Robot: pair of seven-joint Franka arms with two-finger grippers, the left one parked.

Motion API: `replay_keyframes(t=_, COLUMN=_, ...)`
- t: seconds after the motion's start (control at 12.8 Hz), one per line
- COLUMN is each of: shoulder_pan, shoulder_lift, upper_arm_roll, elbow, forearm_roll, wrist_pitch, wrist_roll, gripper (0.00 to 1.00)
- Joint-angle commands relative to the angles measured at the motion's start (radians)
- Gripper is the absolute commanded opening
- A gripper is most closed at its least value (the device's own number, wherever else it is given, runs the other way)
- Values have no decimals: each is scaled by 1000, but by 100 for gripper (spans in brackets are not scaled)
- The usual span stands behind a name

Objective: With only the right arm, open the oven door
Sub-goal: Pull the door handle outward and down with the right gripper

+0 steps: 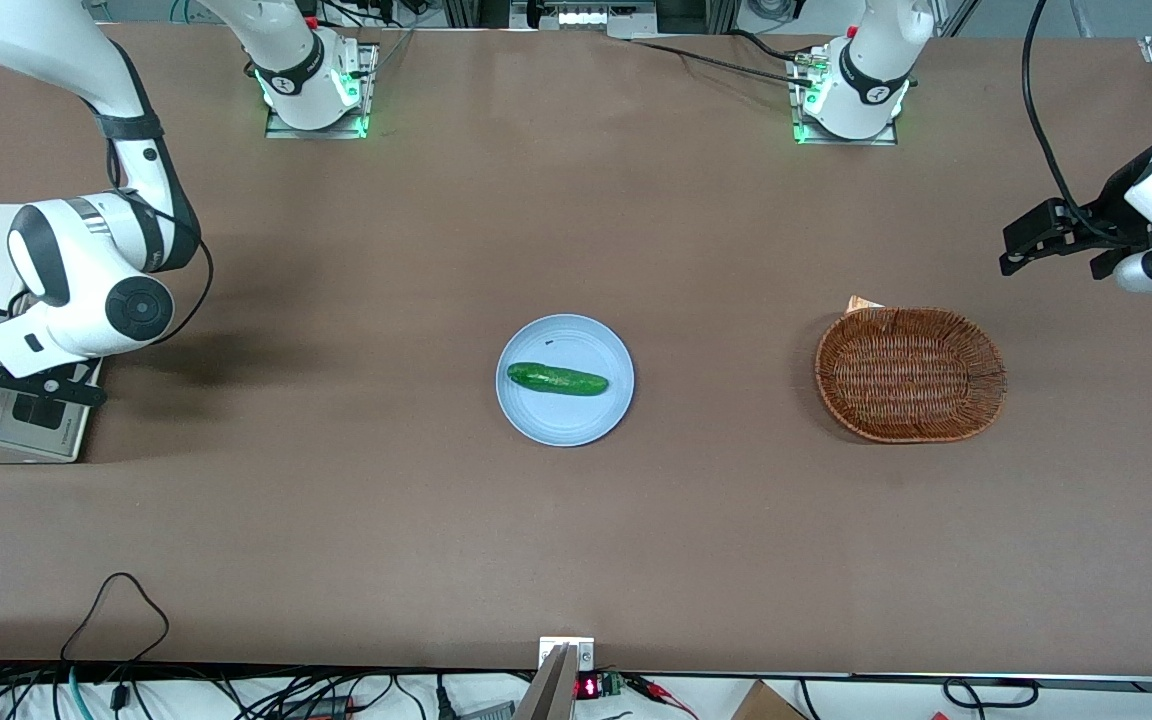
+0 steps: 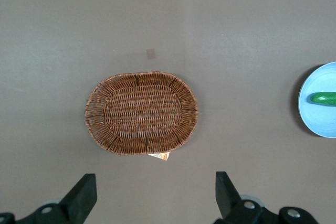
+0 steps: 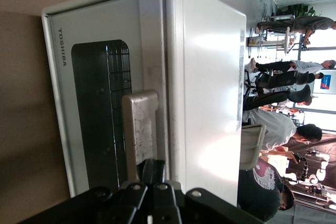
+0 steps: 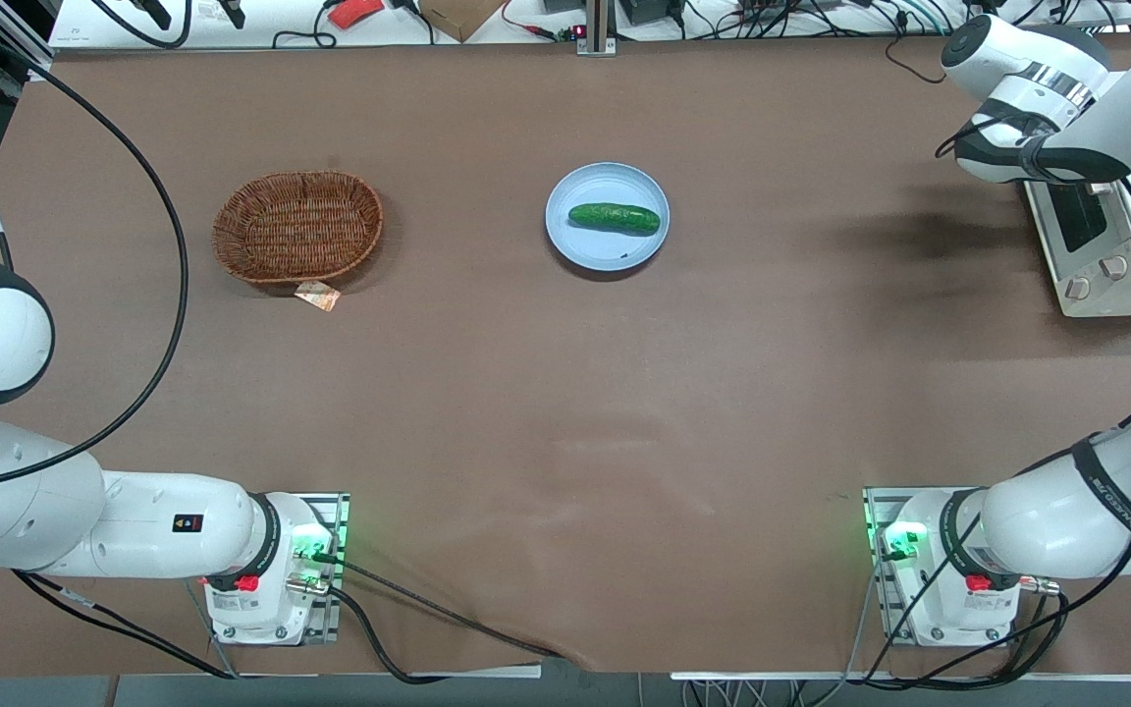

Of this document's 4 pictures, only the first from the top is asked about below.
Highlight brown oval wicker basket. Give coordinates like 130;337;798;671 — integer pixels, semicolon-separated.
815;307;1008;444

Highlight short black table cable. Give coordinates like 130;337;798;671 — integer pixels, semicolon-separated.
729;30;814;63

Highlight light blue round plate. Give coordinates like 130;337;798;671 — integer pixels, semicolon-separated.
495;314;635;447

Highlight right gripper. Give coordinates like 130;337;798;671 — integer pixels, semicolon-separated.
0;298;103;380

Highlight red clip wires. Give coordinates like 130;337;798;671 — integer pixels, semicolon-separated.
624;674;699;720

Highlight brown cardboard box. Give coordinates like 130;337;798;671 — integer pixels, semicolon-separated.
731;680;808;720

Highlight black looped thin cable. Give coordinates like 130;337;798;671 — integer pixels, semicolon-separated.
60;572;171;666

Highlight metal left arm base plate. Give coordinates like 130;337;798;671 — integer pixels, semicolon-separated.
788;45;900;148

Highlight long black table cable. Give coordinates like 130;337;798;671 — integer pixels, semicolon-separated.
630;40;819;87

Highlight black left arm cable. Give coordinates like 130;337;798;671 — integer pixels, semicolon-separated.
1022;0;1127;241

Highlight green cucumber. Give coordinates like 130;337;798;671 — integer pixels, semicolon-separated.
507;362;610;397

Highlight black coiled floor cable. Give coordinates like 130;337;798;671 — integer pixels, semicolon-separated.
941;677;1041;710

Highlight toaster oven glass door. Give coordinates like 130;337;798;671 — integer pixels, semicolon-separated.
0;360;104;462

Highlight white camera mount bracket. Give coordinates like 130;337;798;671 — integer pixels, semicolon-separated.
539;637;596;672

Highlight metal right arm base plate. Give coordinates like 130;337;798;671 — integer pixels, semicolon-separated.
264;42;380;140

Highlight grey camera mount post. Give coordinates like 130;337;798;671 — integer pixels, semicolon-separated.
514;645;577;720

